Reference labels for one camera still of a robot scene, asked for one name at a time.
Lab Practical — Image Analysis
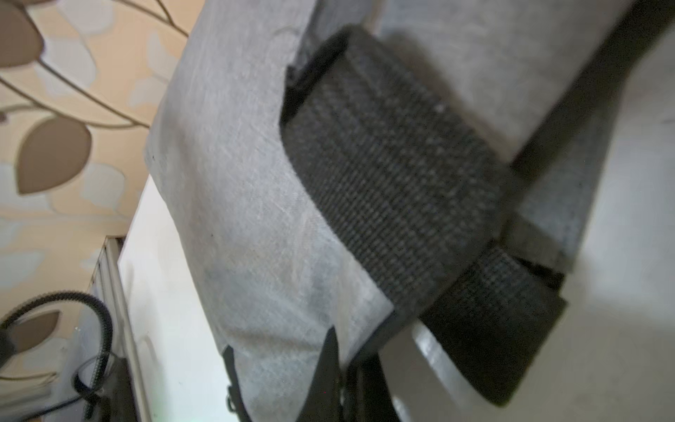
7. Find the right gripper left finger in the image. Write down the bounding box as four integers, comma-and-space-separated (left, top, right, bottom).
296, 327, 342, 422

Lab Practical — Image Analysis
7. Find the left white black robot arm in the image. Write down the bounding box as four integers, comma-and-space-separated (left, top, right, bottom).
1, 290, 146, 421

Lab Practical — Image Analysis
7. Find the aluminium frame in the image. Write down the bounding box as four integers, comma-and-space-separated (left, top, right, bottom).
91, 237, 152, 422

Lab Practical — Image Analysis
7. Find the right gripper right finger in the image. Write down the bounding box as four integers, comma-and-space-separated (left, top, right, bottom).
345, 355, 400, 422

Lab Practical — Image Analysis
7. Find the grey laptop bag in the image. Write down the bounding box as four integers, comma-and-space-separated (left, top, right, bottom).
146, 1, 674, 421

